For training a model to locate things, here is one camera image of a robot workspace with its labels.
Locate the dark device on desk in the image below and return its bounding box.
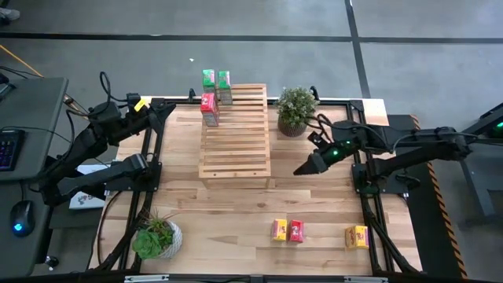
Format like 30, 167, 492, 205
0, 72, 16, 102

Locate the bushy plant in ribbed pot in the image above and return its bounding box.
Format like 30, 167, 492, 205
274, 86, 320, 138

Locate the yellow cereal box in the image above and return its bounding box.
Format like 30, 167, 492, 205
270, 218, 288, 242
344, 225, 370, 251

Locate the wooden slatted shelf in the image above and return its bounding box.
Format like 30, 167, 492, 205
197, 83, 272, 189

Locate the black keyboard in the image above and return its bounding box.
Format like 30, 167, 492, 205
0, 128, 26, 172

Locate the silver metal bracket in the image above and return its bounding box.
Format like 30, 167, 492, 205
344, 276, 389, 283
124, 274, 170, 283

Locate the black mat with striped edge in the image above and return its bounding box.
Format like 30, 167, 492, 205
387, 113, 469, 280

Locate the red cereal box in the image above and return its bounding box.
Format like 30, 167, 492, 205
200, 92, 220, 127
288, 219, 305, 244

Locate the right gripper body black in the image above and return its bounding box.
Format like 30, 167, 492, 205
321, 135, 361, 166

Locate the grey metal stand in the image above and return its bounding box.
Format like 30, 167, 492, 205
455, 135, 503, 229

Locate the grey desk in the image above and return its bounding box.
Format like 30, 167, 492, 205
0, 175, 59, 278
0, 77, 68, 182

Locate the black aluminium table frame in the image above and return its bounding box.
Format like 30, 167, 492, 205
92, 96, 424, 276

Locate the white printed box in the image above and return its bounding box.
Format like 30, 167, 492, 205
68, 163, 115, 211

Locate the black device with green light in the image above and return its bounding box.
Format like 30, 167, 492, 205
478, 102, 503, 139

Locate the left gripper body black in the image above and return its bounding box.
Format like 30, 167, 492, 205
145, 98, 165, 134

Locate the black computer mouse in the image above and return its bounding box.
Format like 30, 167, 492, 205
9, 200, 35, 237

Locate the green cereal box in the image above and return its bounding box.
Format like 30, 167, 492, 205
201, 68, 217, 95
217, 70, 233, 106

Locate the succulent plant in white pot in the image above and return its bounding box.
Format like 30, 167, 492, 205
131, 211, 184, 260

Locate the person's foot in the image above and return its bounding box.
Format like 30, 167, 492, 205
0, 6, 20, 24

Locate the yellow cable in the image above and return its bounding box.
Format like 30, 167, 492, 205
0, 44, 90, 119

